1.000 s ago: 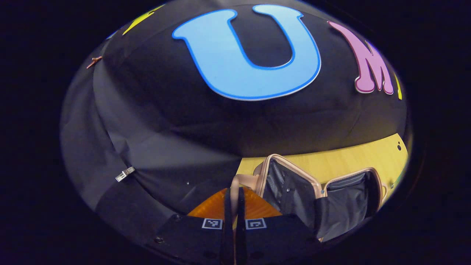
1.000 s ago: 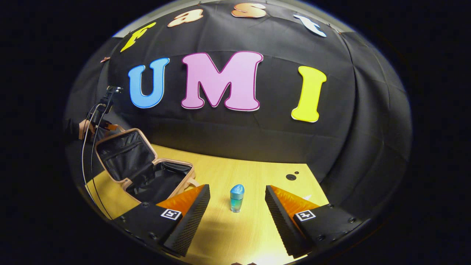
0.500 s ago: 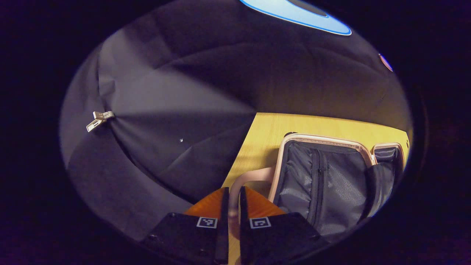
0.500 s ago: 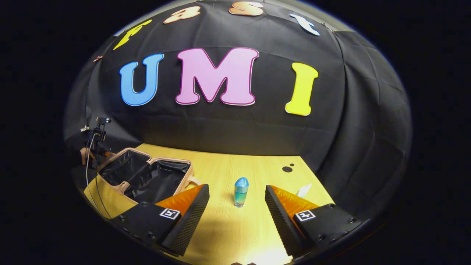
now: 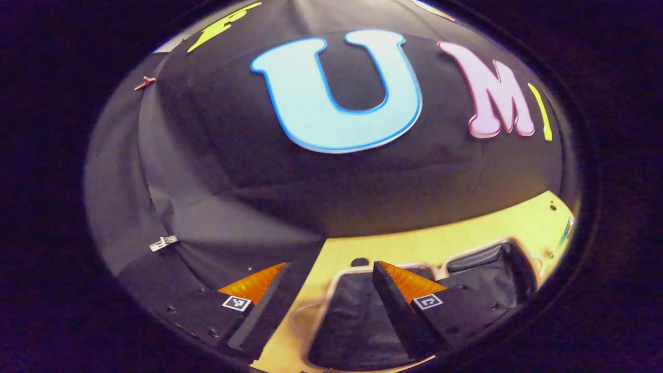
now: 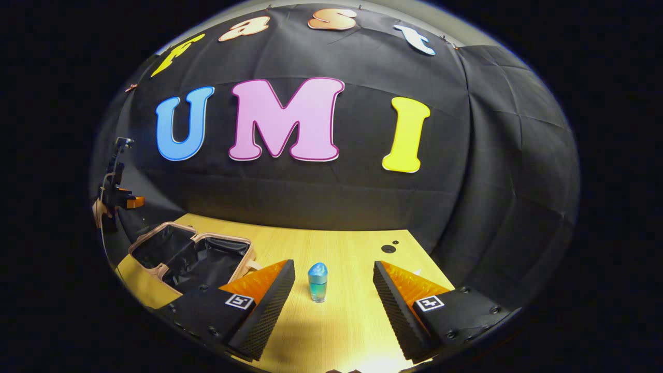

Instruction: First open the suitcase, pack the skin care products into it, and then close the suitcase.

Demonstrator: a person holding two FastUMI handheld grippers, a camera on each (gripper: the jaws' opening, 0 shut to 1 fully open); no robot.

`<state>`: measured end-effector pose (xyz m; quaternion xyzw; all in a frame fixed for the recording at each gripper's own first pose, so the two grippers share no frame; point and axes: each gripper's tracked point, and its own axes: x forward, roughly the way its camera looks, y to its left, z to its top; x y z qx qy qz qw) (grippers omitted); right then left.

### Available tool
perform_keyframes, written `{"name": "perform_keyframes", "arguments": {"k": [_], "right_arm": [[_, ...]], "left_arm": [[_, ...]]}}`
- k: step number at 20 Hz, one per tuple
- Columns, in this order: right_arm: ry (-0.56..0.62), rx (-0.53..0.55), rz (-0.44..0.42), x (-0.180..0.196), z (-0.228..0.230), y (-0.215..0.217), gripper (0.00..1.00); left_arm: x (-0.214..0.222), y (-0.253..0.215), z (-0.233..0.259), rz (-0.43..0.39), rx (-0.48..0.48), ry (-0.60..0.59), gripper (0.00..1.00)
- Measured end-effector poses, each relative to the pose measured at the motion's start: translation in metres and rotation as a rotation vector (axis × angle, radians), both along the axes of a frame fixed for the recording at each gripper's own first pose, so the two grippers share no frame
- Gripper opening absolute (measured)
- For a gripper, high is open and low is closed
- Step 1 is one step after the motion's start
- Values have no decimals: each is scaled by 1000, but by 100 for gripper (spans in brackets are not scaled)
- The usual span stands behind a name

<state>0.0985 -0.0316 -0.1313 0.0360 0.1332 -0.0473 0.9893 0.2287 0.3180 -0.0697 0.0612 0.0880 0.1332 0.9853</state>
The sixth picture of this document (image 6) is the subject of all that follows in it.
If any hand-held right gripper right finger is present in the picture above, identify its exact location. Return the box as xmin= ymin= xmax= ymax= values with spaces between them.
xmin=373 ymin=261 xmax=521 ymax=363

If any blue glass bottle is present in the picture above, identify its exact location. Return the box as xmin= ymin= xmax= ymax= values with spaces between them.
xmin=308 ymin=262 xmax=328 ymax=304

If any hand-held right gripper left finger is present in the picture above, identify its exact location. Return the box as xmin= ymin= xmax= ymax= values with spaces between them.
xmin=155 ymin=259 xmax=296 ymax=362

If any black backdrop cloth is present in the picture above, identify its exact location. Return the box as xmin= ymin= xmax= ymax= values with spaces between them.
xmin=91 ymin=3 xmax=581 ymax=311

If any pink suitcase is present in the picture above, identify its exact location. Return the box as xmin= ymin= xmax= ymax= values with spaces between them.
xmin=128 ymin=222 xmax=262 ymax=296

